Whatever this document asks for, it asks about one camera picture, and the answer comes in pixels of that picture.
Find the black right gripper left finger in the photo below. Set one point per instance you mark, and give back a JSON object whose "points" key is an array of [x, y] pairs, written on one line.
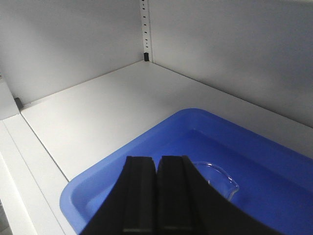
{"points": [[129, 209]]}

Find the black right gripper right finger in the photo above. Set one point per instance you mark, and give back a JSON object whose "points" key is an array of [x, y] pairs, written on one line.
{"points": [[188, 205]]}

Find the grey lower cabinet shelf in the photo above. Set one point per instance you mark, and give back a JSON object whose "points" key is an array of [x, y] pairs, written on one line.
{"points": [[57, 137]]}

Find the blue plastic tray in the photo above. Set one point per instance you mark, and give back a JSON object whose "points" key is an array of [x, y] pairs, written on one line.
{"points": [[275, 183]]}

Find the black shelf clip left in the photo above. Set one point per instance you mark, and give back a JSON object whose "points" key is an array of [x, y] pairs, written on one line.
{"points": [[18, 103]]}

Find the black shelf clip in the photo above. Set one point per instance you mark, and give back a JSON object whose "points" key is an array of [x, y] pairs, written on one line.
{"points": [[18, 103], [146, 56]]}

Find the black shelf clip right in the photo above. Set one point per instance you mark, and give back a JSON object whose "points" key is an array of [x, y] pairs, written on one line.
{"points": [[146, 56]]}

